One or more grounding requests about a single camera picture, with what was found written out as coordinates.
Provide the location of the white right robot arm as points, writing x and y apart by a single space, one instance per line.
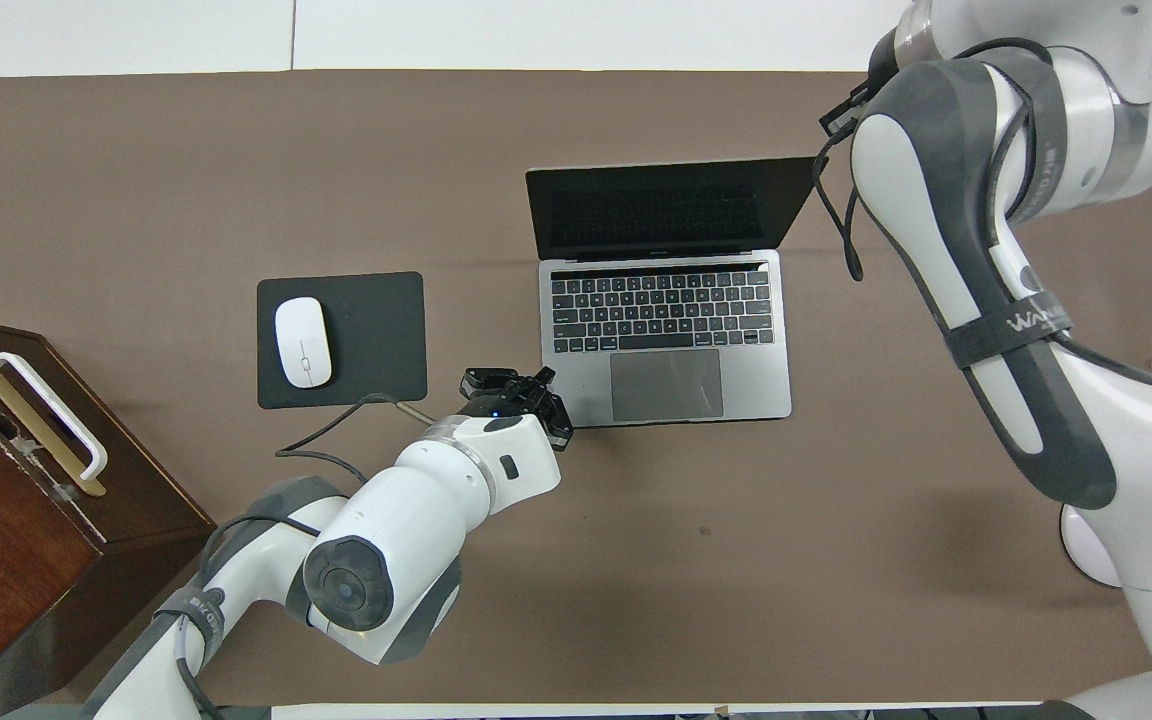
1036 400

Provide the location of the black mouse pad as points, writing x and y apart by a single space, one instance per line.
376 340

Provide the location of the dark brown wooden box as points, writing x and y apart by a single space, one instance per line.
6 540

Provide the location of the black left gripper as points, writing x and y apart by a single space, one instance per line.
511 402

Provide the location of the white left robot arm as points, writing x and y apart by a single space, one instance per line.
406 520

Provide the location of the brown table mat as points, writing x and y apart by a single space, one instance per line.
576 580

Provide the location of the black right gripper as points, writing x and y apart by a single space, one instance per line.
851 108

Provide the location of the white desk lamp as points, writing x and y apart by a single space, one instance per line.
1081 545

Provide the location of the white computer mouse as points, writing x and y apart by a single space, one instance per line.
303 342

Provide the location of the silver grey laptop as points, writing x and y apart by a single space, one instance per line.
666 390

